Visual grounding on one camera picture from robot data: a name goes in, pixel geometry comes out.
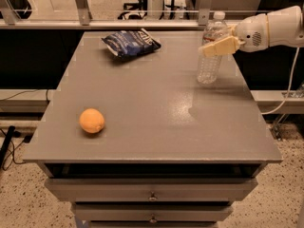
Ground black office chair base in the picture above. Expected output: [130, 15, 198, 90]
[118, 0, 147, 20]

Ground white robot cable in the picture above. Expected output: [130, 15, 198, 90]
[260, 47, 301, 116]

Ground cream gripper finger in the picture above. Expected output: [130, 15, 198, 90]
[219, 25, 237, 36]
[199, 35, 244, 58]

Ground grey drawer cabinet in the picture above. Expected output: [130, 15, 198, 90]
[24, 31, 281, 228]

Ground clear plastic water bottle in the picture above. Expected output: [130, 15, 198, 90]
[197, 11, 227, 84]

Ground blue chip bag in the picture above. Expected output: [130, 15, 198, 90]
[102, 28, 162, 59]

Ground lower grey drawer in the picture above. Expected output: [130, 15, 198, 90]
[72, 203, 233, 223]

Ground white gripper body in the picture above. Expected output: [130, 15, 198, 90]
[235, 14, 269, 52]

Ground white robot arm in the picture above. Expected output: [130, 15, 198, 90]
[199, 6, 304, 57]

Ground upper grey drawer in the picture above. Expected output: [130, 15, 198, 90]
[45, 179, 257, 202]

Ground grey drawer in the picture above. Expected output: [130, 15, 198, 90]
[45, 179, 257, 202]
[72, 203, 233, 223]

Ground black floor cables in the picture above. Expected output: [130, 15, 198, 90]
[0, 125, 32, 172]

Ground metal railing bar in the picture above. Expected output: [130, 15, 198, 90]
[0, 18, 255, 30]

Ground orange fruit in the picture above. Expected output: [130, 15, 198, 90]
[79, 108, 105, 134]

